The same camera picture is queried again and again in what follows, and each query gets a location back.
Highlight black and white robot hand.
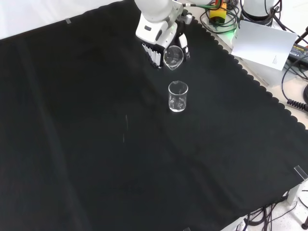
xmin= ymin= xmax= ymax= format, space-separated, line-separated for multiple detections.
xmin=135 ymin=8 xmax=194 ymax=71

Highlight small clear glass beaker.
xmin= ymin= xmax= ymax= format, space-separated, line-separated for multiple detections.
xmin=163 ymin=45 xmax=184 ymax=71

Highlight yellow stop button box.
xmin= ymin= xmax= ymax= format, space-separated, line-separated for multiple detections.
xmin=208 ymin=1 xmax=228 ymax=26

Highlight clear glass rod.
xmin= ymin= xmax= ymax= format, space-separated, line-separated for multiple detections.
xmin=122 ymin=115 xmax=128 ymax=143

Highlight pale white board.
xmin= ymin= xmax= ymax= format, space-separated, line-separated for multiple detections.
xmin=231 ymin=20 xmax=298 ymax=71

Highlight black bench cloth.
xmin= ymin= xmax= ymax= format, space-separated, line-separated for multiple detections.
xmin=0 ymin=0 xmax=308 ymax=231

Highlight black power adapter yellow label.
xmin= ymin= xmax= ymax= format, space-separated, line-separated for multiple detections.
xmin=287 ymin=41 xmax=308 ymax=61

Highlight black tripod leg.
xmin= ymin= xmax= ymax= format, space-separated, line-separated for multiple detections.
xmin=295 ymin=24 xmax=308 ymax=45

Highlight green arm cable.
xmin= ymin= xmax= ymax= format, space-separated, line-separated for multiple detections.
xmin=182 ymin=0 xmax=226 ymax=9

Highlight dark looped cable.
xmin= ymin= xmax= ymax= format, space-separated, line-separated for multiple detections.
xmin=199 ymin=8 xmax=241 ymax=35

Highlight black coiled cable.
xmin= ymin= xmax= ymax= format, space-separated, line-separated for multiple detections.
xmin=281 ymin=57 xmax=308 ymax=111

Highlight black floor cable bundle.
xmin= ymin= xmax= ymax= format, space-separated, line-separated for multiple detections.
xmin=244 ymin=197 xmax=308 ymax=231

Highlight white bench leg bracket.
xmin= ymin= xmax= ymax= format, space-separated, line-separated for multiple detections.
xmin=285 ymin=180 xmax=308 ymax=205

